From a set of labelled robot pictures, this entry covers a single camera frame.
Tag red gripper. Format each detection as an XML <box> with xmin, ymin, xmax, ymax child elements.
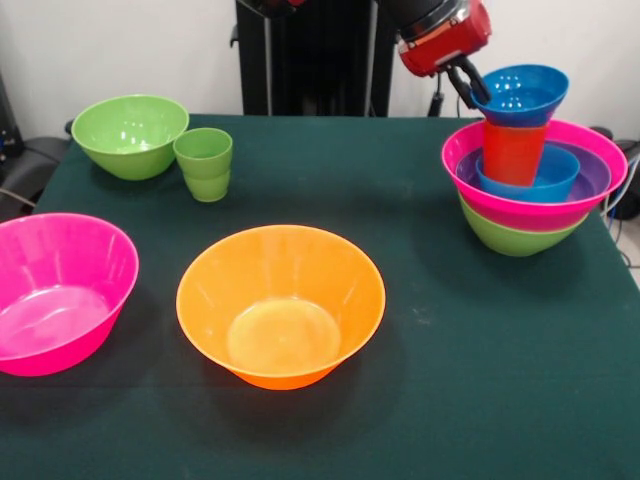
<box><xmin>397</xmin><ymin>0</ymin><xmax>494</xmax><ymax>110</ymax></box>

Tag dark blue bowl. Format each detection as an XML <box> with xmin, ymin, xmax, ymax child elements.
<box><xmin>469</xmin><ymin>63</ymin><xmax>571</xmax><ymax>129</ymax></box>

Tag orange-red plastic cup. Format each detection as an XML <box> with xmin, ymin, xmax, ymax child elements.
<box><xmin>481</xmin><ymin>119</ymin><xmax>550</xmax><ymax>188</ymax></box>

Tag pink plastic bowl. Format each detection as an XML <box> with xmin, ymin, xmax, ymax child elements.
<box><xmin>0</xmin><ymin>212</ymin><xmax>141</xmax><ymax>378</ymax></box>
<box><xmin>440</xmin><ymin>119</ymin><xmax>629</xmax><ymax>232</ymax></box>

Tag translucent blue bowl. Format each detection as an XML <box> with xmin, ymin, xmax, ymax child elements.
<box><xmin>475</xmin><ymin>141</ymin><xmax>582</xmax><ymax>203</ymax></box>

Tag purple plastic bowl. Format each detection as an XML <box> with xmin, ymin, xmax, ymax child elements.
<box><xmin>455</xmin><ymin>140</ymin><xmax>613</xmax><ymax>205</ymax></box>

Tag orange plastic bowl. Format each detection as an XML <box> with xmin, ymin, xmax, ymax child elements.
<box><xmin>175</xmin><ymin>224</ymin><xmax>387</xmax><ymax>392</ymax></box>

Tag green plastic bowl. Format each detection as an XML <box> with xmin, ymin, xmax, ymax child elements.
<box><xmin>458</xmin><ymin>197</ymin><xmax>591</xmax><ymax>258</ymax></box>
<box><xmin>70</xmin><ymin>94</ymin><xmax>190</xmax><ymax>182</ymax></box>

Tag green plastic cup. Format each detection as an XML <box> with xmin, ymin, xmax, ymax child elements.
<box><xmin>173</xmin><ymin>127</ymin><xmax>234</xmax><ymax>203</ymax></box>

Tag dark green tablecloth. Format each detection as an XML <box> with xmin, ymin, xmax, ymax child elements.
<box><xmin>0</xmin><ymin>113</ymin><xmax>640</xmax><ymax>480</ymax></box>

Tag black equipment box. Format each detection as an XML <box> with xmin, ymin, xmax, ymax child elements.
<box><xmin>0</xmin><ymin>69</ymin><xmax>24</xmax><ymax>171</ymax></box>

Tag black wall cable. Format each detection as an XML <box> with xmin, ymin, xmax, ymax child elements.
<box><xmin>427</xmin><ymin>74</ymin><xmax>464</xmax><ymax>119</ymax></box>

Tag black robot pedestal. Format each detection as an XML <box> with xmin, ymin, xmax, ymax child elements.
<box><xmin>229</xmin><ymin>0</ymin><xmax>404</xmax><ymax>119</ymax></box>

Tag grey cable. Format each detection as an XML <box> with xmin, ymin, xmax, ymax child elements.
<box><xmin>0</xmin><ymin>187</ymin><xmax>39</xmax><ymax>209</ymax></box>

